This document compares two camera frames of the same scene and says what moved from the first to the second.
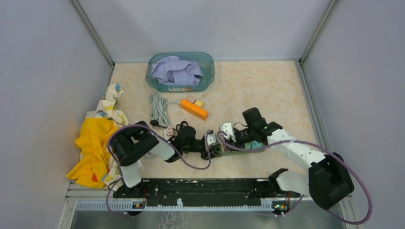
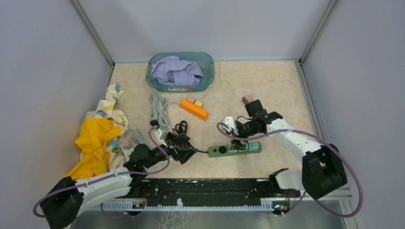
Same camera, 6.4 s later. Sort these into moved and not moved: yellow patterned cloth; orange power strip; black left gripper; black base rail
Moved: black left gripper
Not moved: yellow patterned cloth; orange power strip; black base rail
